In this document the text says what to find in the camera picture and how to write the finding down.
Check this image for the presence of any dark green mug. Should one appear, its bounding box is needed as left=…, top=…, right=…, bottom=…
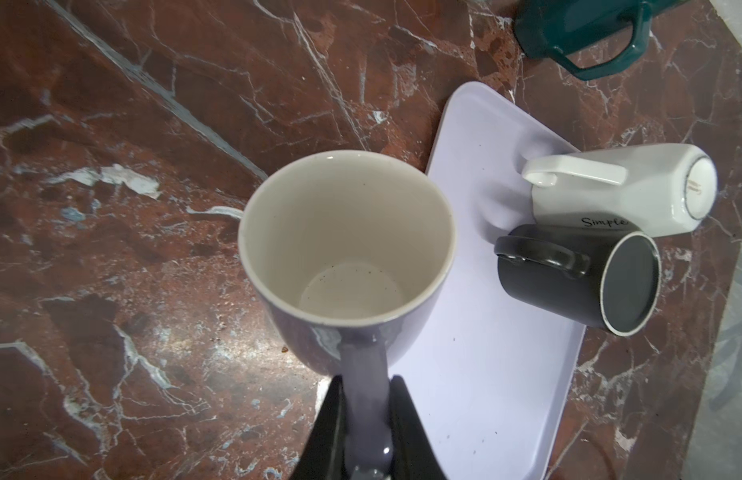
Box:
left=514, top=0, right=683, bottom=81

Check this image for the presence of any white octagonal mug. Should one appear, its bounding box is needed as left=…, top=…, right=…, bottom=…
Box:
left=522, top=143, right=718, bottom=238

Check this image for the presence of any black mug white rim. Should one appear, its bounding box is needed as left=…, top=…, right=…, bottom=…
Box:
left=494, top=224, right=661, bottom=337

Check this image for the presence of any lavender rectangular tray mat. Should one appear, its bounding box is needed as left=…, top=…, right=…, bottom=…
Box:
left=388, top=81, right=584, bottom=479

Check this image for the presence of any lavender purple mug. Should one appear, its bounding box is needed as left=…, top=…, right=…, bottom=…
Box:
left=238, top=150, right=457, bottom=478

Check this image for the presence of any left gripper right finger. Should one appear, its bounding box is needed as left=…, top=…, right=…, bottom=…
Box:
left=389, top=376, right=447, bottom=480

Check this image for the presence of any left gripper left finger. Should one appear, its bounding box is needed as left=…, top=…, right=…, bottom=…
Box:
left=290, top=376, right=349, bottom=480

